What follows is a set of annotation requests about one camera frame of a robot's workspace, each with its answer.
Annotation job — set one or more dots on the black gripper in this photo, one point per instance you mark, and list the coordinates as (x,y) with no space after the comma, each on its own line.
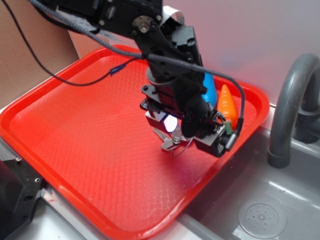
(180,97)

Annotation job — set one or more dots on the silver keys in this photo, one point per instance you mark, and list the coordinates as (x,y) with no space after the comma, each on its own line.
(175,143)

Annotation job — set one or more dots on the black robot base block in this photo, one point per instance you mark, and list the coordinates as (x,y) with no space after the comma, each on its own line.
(20,189)

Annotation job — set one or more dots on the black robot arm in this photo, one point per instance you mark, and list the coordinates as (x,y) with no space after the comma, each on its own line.
(139,29)

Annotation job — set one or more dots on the blue toy bottle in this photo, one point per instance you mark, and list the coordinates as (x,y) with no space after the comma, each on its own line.
(211,95)

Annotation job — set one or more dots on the orange toy carrot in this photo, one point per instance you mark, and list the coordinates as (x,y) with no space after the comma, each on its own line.
(227,107)

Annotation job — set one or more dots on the grey toy sink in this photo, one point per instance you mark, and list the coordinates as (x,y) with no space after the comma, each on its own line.
(250,199)

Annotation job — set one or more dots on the orange plastic tray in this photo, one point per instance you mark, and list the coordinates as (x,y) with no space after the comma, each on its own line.
(93,144)

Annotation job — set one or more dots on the grey toy faucet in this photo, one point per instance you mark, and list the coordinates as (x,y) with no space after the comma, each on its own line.
(297,112)

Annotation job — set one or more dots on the wooden board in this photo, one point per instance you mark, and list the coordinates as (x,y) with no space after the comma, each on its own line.
(83,44)

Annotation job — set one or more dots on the brown cardboard panel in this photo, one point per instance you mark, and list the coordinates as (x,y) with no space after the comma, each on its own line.
(22,25)

